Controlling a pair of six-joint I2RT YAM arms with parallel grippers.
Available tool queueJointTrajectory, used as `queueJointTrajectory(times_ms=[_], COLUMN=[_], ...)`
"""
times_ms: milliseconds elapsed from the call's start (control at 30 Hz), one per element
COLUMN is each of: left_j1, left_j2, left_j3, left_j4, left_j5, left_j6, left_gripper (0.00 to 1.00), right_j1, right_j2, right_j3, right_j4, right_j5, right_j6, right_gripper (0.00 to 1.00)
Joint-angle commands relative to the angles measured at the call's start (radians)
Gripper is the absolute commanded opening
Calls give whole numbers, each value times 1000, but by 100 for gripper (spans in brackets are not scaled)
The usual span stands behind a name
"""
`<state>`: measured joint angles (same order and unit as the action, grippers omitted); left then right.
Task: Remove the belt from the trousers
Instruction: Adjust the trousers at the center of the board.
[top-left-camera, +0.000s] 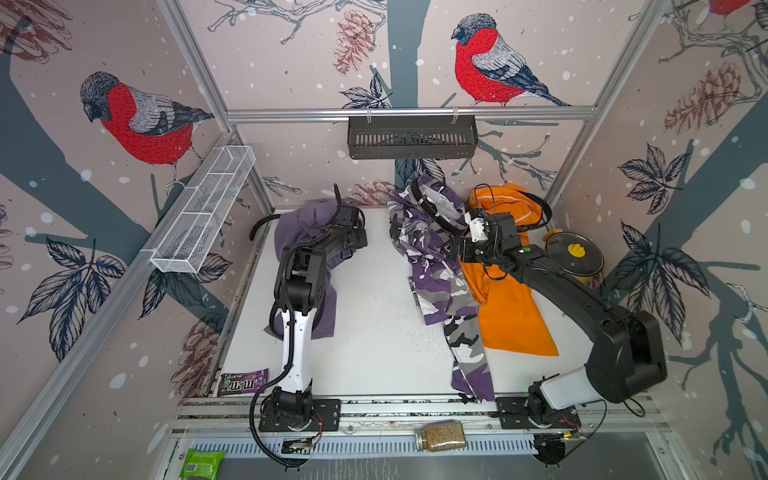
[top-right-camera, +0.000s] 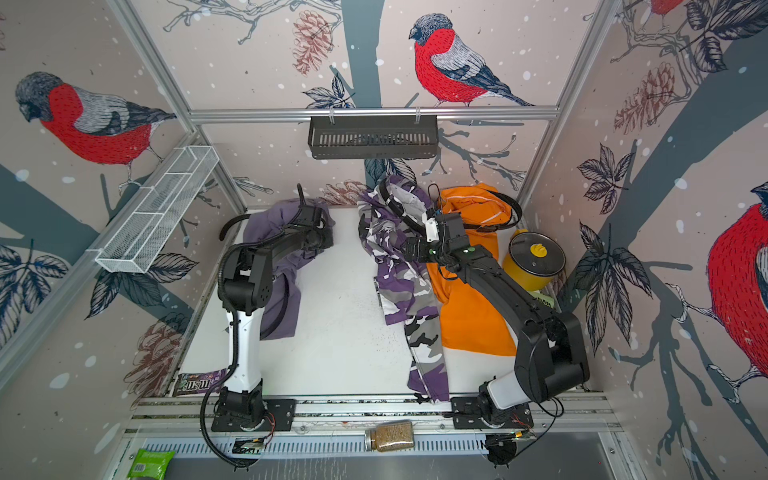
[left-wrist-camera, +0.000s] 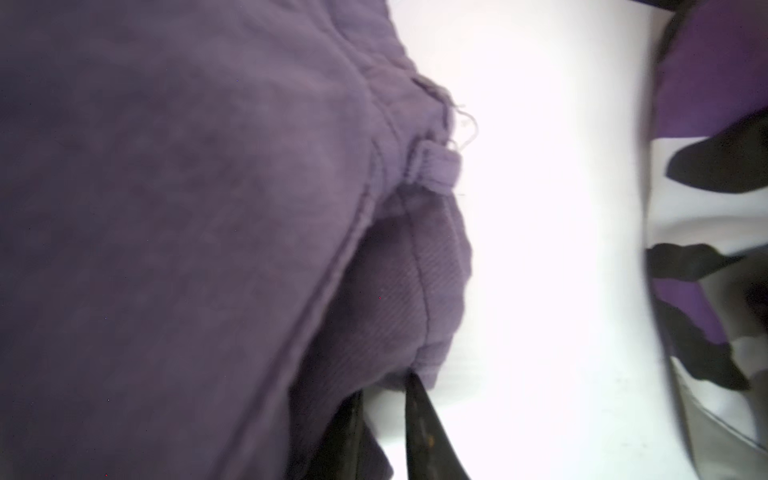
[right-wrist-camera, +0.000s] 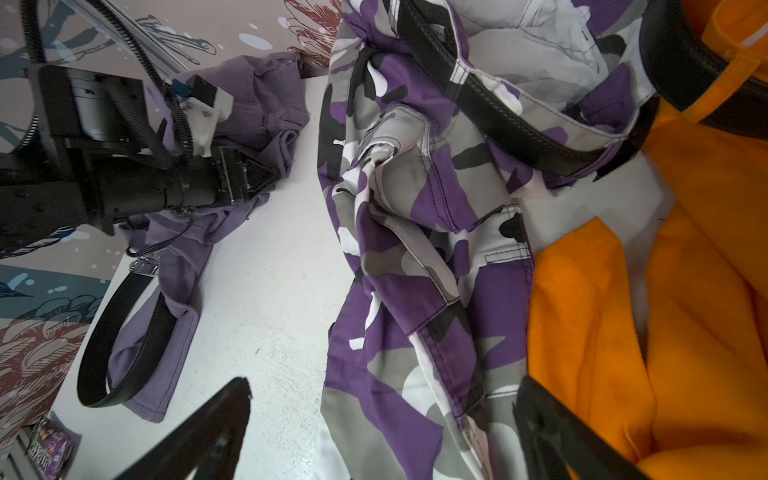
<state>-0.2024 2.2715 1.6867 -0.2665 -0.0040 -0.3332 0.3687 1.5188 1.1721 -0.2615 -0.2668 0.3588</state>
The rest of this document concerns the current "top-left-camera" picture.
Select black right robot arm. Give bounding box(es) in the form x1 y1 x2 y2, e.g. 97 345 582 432
444 213 667 427

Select purple camouflage trousers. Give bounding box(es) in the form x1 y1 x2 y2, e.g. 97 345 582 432
388 174 495 402

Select orange trousers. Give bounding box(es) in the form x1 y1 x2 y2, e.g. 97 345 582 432
458 183 559 358

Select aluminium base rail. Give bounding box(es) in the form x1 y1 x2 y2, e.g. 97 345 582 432
168 394 670 460

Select purple candy packet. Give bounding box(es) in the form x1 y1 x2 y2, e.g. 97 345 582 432
217 369 269 397

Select black belt on orange trousers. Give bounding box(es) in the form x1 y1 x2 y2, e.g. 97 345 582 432
464 190 553 234

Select white wire mesh shelf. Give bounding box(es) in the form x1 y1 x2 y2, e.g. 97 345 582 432
150 145 255 274

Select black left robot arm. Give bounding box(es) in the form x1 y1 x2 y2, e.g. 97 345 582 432
248 200 367 471

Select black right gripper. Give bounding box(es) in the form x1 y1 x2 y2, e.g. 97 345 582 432
442 234 504 265

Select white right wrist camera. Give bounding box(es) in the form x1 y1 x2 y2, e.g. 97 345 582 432
467 217 488 243

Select black belt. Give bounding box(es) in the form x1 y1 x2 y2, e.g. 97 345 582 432
464 190 553 234
410 179 469 236
249 185 342 251

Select yellow cooking pot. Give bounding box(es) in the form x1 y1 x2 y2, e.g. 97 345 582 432
542 227 606 286

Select lilac purple trousers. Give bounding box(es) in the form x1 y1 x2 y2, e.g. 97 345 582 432
274 198 352 340

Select jar of brown grains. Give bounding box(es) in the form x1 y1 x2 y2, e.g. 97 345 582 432
416 421 467 452

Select black hanging wire basket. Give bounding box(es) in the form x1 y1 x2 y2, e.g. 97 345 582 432
347 115 479 160

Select green wipes packet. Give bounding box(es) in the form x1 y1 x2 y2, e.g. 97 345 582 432
179 448 226 480

